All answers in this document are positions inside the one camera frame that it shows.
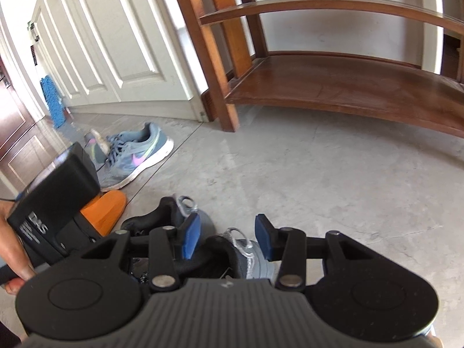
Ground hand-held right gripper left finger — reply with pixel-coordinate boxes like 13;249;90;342
74;212;202;292

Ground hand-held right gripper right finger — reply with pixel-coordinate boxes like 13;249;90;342
254;214;378;292

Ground black white chunky sneaker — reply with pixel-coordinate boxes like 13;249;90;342
119;195;218;262

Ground grey running shoe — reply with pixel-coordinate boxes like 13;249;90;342
97;122;175;193
84;128;111;165

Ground wooden shoe rack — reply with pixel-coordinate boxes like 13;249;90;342
165;0;464;139

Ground person's left hand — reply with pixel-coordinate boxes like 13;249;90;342
0;201;37;296

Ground brown wooden door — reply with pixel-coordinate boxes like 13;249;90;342
0;58;37;153

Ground blue mat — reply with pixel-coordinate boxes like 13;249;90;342
39;75;66;129

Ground white cabinet doors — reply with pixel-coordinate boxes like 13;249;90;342
0;0;207;122

